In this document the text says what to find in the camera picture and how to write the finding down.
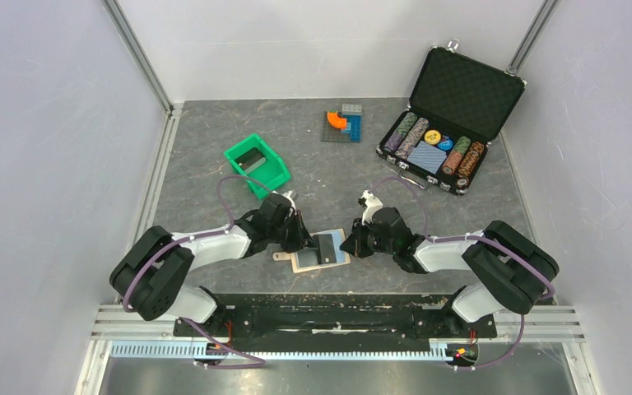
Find purple green chip stack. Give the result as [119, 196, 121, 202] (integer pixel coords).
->
[382, 111, 418, 153]

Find blue lego bricks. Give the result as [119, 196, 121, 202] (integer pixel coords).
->
[341, 115, 362, 142]

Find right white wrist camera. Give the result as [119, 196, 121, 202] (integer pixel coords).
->
[358, 190, 383, 225]

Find black poker chip case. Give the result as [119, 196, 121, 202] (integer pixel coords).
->
[375, 45, 527, 196]

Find grey card in holder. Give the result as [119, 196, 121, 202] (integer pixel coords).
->
[293, 249, 319, 272]

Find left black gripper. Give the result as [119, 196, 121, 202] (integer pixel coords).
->
[268, 210, 318, 253]

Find grey lego brick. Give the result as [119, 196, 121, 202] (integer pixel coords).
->
[341, 104, 362, 116]

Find blue dealer chip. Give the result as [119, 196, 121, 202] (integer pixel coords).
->
[436, 138, 454, 151]

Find beige leather card holder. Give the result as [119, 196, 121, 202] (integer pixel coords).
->
[272, 228, 351, 274]

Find green plastic bin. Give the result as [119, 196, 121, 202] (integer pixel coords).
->
[224, 133, 291, 200]

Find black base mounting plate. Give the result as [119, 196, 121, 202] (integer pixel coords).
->
[202, 293, 497, 352]

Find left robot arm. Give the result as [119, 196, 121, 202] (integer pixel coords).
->
[109, 193, 319, 336]

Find orange black chip stack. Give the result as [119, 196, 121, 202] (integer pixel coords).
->
[455, 142, 486, 188]

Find pink grey chip stack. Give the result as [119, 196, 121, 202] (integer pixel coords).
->
[395, 118, 430, 160]

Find green red chip stack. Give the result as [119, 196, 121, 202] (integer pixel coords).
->
[442, 137, 471, 174]

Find orange curved lego piece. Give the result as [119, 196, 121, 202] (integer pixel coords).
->
[326, 111, 348, 130]

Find dark card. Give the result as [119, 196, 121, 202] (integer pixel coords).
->
[235, 147, 267, 174]

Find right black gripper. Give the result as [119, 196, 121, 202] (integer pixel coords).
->
[341, 216, 397, 258]

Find yellow dealer chip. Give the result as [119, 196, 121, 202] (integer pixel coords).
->
[424, 129, 443, 146]

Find white slotted cable duct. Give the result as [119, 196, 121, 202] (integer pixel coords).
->
[109, 339, 472, 362]

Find blue playing card deck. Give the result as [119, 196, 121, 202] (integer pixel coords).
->
[407, 142, 448, 174]

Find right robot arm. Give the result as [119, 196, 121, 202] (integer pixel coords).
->
[340, 207, 560, 336]

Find grey lego baseplate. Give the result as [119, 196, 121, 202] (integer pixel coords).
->
[320, 119, 361, 143]

